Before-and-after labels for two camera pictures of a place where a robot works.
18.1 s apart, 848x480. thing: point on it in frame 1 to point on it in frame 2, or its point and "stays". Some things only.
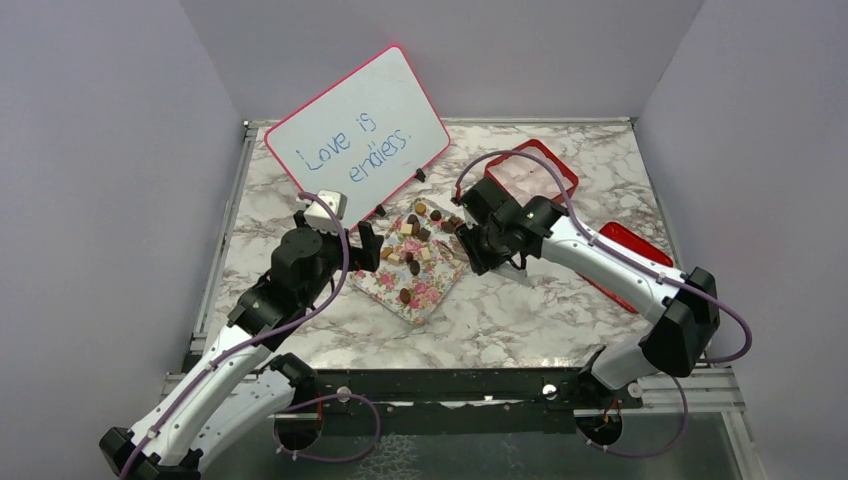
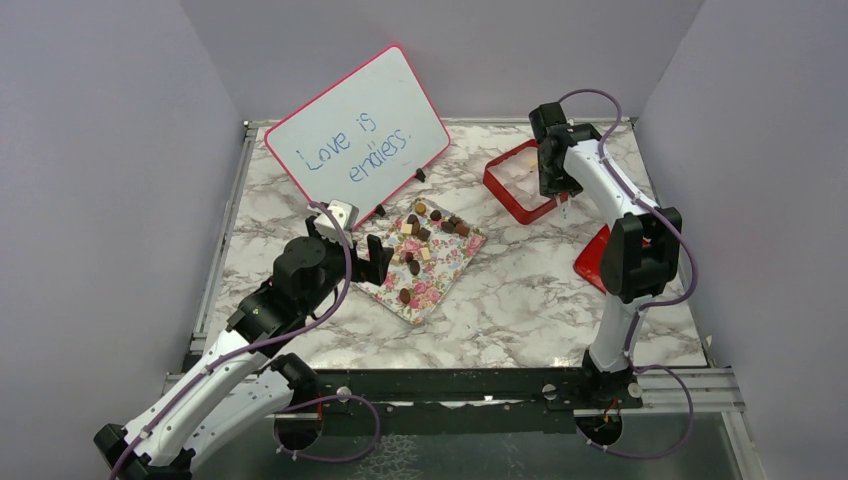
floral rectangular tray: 423,253 stays
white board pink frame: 363,135 stays
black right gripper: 481,260 to 551,186
